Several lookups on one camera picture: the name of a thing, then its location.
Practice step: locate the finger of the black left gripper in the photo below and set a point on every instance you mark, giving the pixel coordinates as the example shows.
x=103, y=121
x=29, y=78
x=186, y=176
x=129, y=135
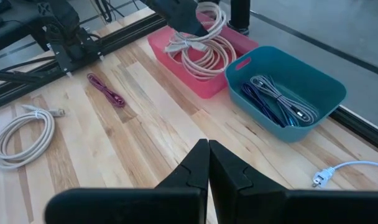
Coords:
x=179, y=15

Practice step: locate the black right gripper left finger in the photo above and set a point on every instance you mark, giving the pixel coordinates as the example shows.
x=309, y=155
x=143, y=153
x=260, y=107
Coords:
x=130, y=207

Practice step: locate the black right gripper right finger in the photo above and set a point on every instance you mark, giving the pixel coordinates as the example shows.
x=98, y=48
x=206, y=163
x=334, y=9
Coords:
x=270, y=207

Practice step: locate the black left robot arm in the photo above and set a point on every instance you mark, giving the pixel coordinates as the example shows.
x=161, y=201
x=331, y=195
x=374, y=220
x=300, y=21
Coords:
x=64, y=34

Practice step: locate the person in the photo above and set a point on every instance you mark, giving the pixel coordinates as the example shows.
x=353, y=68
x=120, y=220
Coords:
x=240, y=15

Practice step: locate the red plastic tray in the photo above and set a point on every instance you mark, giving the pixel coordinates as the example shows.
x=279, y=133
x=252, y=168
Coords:
x=207, y=88

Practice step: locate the teal plastic bin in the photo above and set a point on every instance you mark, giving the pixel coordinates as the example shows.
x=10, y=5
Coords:
x=301, y=87

